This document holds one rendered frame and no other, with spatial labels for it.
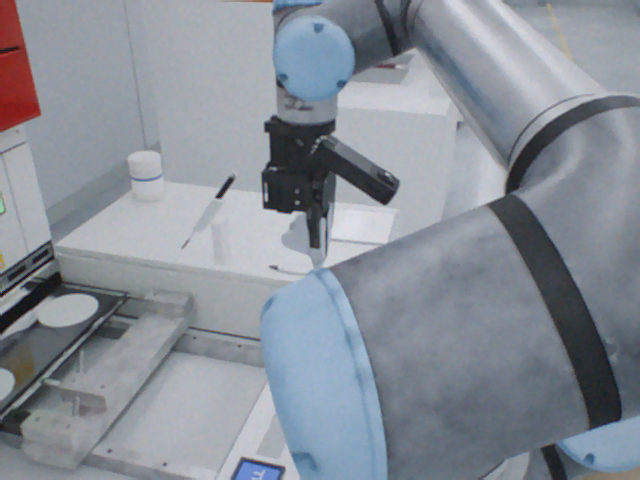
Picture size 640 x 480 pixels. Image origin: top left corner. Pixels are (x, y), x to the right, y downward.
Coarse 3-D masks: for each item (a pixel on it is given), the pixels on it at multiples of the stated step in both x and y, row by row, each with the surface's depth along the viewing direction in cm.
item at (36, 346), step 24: (48, 288) 114; (72, 288) 114; (24, 312) 107; (96, 312) 107; (0, 336) 101; (24, 336) 101; (48, 336) 101; (72, 336) 101; (0, 360) 96; (24, 360) 96; (48, 360) 96; (24, 384) 91; (0, 408) 86
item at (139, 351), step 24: (144, 312) 111; (192, 312) 112; (144, 336) 104; (168, 336) 104; (120, 360) 99; (144, 360) 99; (120, 384) 94; (72, 408) 89; (96, 408) 89; (120, 408) 92; (96, 432) 86; (48, 456) 83; (72, 456) 82
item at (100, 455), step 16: (0, 432) 89; (16, 432) 89; (96, 448) 86; (112, 448) 86; (96, 464) 86; (112, 464) 85; (128, 464) 84; (144, 464) 84; (160, 464) 84; (176, 464) 84
